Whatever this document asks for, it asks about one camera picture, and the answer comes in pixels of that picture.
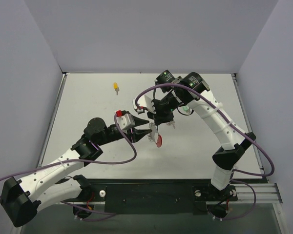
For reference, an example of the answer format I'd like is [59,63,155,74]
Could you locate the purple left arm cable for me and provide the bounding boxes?
[0,114,137,222]

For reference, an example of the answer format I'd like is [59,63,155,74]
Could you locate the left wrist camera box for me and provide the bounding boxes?
[115,110,135,131]

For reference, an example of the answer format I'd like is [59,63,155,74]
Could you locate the key with green tag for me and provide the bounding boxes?
[182,105,191,115]

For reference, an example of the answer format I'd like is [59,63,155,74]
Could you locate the keys with black tags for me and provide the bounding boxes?
[167,120,175,129]

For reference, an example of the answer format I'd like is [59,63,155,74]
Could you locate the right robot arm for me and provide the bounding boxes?
[147,70,256,199]

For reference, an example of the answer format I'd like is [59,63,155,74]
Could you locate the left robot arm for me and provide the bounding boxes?
[0,111,152,227]

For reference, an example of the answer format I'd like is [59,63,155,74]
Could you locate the key with yellow tag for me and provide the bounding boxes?
[113,82,120,95]

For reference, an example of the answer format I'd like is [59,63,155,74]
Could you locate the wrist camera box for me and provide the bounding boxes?
[132,95,156,114]
[115,110,135,131]

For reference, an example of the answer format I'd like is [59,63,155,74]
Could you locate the metal key organiser red handle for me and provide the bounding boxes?
[148,123,163,148]

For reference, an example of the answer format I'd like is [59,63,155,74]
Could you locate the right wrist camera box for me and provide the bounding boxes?
[132,95,156,114]

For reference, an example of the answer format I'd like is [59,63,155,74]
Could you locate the aluminium front rail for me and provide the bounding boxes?
[235,183,283,204]

